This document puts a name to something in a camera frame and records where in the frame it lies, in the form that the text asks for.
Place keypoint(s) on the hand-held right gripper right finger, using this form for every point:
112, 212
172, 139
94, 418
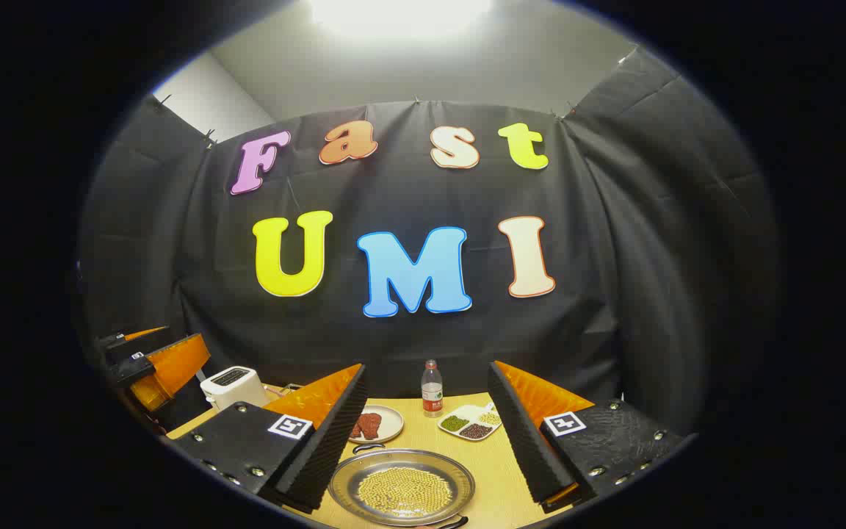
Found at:
529, 448

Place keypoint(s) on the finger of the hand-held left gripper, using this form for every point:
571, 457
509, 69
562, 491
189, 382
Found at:
118, 339
173, 364

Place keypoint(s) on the ceiling light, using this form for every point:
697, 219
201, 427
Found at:
401, 15

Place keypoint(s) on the pile of yellow beans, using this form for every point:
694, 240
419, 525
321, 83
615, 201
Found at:
490, 418

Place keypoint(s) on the clear plastic water bottle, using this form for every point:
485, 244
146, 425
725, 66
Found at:
432, 393

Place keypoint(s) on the pile of soybeans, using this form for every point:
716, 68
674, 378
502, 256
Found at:
405, 491

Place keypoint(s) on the pile of green beans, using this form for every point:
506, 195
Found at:
454, 423

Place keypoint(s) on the white toaster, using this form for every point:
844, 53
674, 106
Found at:
236, 389

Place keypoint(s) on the pile of dark red beans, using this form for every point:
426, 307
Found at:
474, 431

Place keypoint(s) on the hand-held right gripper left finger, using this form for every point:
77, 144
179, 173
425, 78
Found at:
327, 455

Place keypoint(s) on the white divided plate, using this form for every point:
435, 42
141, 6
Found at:
467, 411

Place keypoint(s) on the round white plate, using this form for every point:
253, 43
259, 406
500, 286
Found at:
392, 422

